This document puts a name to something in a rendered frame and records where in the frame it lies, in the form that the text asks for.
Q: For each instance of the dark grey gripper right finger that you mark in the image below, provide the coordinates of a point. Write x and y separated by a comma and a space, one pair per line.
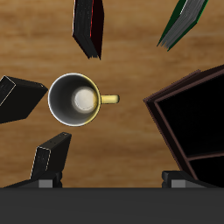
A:
166, 178

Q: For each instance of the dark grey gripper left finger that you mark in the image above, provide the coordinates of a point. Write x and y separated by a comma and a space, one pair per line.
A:
56, 181

